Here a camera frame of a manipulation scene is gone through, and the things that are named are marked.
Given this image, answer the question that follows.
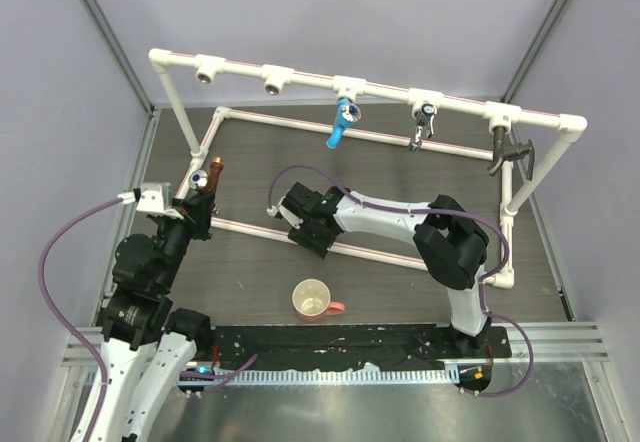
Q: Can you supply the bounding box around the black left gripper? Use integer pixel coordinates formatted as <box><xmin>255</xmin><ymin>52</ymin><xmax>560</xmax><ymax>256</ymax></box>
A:
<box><xmin>155</xmin><ymin>191</ymin><xmax>214</xmax><ymax>290</ymax></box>

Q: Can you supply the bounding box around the brown faucet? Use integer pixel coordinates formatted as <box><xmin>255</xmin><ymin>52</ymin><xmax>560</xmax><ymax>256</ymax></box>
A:
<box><xmin>188</xmin><ymin>157</ymin><xmax>224</xmax><ymax>194</ymax></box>

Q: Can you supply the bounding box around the white PVC pipe frame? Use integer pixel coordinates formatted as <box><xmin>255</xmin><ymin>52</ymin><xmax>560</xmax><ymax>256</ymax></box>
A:
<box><xmin>148</xmin><ymin>48</ymin><xmax>587</xmax><ymax>289</ymax></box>

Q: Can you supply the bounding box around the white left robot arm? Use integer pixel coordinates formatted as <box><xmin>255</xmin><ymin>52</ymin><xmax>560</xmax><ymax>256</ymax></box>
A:
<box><xmin>71</xmin><ymin>192</ymin><xmax>216</xmax><ymax>441</ymax></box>

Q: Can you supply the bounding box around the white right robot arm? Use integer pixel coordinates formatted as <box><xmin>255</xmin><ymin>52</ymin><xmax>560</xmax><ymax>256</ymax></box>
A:
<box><xmin>267</xmin><ymin>182</ymin><xmax>491</xmax><ymax>357</ymax></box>

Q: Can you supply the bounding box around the pink mug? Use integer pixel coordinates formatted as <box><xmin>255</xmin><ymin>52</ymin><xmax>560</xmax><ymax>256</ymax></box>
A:
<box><xmin>291</xmin><ymin>279</ymin><xmax>346</xmax><ymax>322</ymax></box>

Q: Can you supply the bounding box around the blue plastic faucet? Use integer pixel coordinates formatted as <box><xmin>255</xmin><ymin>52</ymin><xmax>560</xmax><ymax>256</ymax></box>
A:
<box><xmin>326</xmin><ymin>98</ymin><xmax>361</xmax><ymax>150</ymax></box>

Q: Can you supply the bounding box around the chrome faucet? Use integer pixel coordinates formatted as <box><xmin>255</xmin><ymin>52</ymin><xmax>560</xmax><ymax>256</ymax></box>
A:
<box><xmin>408</xmin><ymin>103</ymin><xmax>437</xmax><ymax>151</ymax></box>

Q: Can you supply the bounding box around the dark bronze lever faucet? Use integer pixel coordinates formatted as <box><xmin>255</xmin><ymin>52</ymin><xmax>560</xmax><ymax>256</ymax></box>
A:
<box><xmin>487</xmin><ymin>126</ymin><xmax>535</xmax><ymax>181</ymax></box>

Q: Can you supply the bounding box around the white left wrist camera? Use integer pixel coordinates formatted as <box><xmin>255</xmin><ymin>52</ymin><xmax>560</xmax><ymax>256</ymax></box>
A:
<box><xmin>117</xmin><ymin>182</ymin><xmax>177</xmax><ymax>217</ymax></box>

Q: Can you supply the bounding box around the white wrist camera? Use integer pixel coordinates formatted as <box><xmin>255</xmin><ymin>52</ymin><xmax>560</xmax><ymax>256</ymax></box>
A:
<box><xmin>117</xmin><ymin>182</ymin><xmax>177</xmax><ymax>217</ymax></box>
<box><xmin>266</xmin><ymin>202</ymin><xmax>303</xmax><ymax>229</ymax></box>

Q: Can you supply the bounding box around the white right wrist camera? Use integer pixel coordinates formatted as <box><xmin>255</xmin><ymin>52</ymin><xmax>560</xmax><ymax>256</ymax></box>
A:
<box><xmin>266</xmin><ymin>202</ymin><xmax>303</xmax><ymax>229</ymax></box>

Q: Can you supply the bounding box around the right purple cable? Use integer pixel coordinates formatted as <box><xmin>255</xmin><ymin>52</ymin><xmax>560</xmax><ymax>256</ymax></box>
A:
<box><xmin>268</xmin><ymin>164</ymin><xmax>536</xmax><ymax>398</ymax></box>

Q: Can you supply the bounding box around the slotted cable duct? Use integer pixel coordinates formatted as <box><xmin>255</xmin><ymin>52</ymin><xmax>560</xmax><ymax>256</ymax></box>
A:
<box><xmin>228</xmin><ymin>365</ymin><xmax>459</xmax><ymax>387</ymax></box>

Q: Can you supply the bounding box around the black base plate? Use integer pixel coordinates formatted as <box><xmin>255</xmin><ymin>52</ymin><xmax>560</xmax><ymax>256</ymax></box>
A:
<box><xmin>192</xmin><ymin>324</ymin><xmax>512</xmax><ymax>372</ymax></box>

